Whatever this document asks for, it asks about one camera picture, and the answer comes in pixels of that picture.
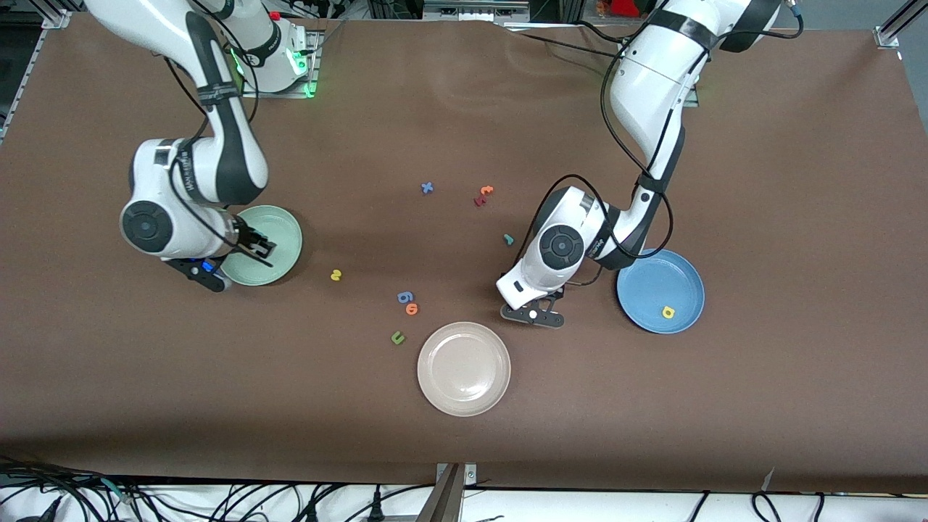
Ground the green plate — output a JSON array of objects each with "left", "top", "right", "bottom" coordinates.
[{"left": 220, "top": 205, "right": 304, "bottom": 287}]

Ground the blue plate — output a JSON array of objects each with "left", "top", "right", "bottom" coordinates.
[{"left": 616, "top": 249, "right": 706, "bottom": 335}]

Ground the beige plate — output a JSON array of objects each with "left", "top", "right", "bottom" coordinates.
[{"left": 417, "top": 321, "right": 512, "bottom": 418}]

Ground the brown table cover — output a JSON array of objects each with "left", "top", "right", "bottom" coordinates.
[{"left": 0, "top": 13, "right": 928, "bottom": 495}]

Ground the grey metal box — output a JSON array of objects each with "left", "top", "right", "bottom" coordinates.
[{"left": 423, "top": 0, "right": 534, "bottom": 21}]

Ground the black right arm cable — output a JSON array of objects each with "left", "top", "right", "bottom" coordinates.
[{"left": 163, "top": 0, "right": 327, "bottom": 269}]

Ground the metal edge bracket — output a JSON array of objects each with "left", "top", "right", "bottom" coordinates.
[{"left": 417, "top": 463, "right": 479, "bottom": 522}]

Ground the black base cable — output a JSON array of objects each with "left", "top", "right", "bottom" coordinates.
[{"left": 500, "top": 20, "right": 633, "bottom": 62}]

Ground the teal tipped cable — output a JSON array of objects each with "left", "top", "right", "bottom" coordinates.
[{"left": 100, "top": 476, "right": 138, "bottom": 503}]

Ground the aluminium side rail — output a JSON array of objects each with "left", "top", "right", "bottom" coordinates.
[{"left": 0, "top": 29, "right": 38, "bottom": 146}]

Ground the black looped cable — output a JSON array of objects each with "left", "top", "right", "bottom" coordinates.
[{"left": 750, "top": 492, "right": 784, "bottom": 522}]

